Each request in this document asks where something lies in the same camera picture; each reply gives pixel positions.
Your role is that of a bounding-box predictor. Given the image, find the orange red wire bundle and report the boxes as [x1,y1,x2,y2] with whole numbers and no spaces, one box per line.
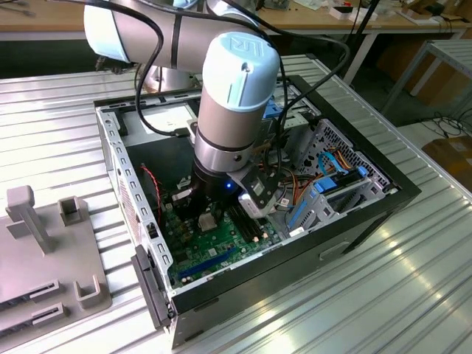
[282,165,318,217]

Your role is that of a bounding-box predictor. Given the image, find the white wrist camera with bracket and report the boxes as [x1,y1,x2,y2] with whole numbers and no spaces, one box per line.
[237,167,283,221]

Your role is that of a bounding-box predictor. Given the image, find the brown cardboard piece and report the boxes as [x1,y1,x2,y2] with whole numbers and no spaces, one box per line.
[396,0,445,26]

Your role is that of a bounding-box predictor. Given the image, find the red black fan wire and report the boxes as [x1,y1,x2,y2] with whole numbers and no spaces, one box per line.
[141,164,166,225]

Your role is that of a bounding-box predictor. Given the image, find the grey metal drive cage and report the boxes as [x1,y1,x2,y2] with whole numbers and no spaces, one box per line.
[263,86,322,167]

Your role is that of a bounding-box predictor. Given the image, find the small white box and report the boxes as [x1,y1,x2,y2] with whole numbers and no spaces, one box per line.
[329,5,379,22]

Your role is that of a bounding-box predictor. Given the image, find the blue plastic drive latch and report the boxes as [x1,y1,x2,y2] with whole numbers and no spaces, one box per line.
[263,94,280,121]

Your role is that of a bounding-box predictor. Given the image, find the blue expansion slot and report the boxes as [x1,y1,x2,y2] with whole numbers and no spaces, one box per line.
[178,246,237,282]

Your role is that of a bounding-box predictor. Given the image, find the grey metal frame table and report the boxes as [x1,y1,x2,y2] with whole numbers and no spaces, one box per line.
[381,38,472,119]

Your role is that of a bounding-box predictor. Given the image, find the grey parts rack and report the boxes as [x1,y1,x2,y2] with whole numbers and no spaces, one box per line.
[0,185,114,346]

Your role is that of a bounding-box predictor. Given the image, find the orange disk power wire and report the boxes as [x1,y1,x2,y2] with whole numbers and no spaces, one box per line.
[330,146,359,174]

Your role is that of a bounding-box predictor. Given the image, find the labelled brown cardboard box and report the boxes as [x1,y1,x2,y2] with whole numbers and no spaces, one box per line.
[421,135,472,182]

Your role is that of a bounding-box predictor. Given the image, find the grey power supply unit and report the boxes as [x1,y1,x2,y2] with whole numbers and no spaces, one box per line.
[119,101,202,192]

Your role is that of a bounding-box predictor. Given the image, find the large brown cardboard box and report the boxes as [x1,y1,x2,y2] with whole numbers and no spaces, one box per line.
[375,36,472,108]

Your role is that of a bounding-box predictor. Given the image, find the light wooden desk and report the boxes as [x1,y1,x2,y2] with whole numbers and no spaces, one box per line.
[0,0,472,89]

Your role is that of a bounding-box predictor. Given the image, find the black tripod stand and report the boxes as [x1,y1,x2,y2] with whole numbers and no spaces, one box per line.
[333,0,383,80]

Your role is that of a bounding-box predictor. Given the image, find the black PC case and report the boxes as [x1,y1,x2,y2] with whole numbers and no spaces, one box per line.
[94,74,422,350]

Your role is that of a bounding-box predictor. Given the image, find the blue disk data wire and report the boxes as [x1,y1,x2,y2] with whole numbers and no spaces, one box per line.
[316,150,350,177]

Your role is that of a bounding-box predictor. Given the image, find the grey metal disk bay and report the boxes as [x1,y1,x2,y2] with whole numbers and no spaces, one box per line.
[285,176,374,240]

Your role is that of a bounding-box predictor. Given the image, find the hard disk in blue carrier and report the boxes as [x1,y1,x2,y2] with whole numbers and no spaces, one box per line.
[312,166,369,195]

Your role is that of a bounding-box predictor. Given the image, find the green motherboard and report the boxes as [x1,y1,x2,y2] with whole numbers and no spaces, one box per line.
[162,191,282,289]

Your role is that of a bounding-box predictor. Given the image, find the blue plastic carrier rail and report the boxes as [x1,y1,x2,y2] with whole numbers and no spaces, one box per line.
[285,200,309,232]

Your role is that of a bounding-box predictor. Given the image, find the silver CPU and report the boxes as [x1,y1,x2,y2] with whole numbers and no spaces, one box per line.
[197,212,219,233]

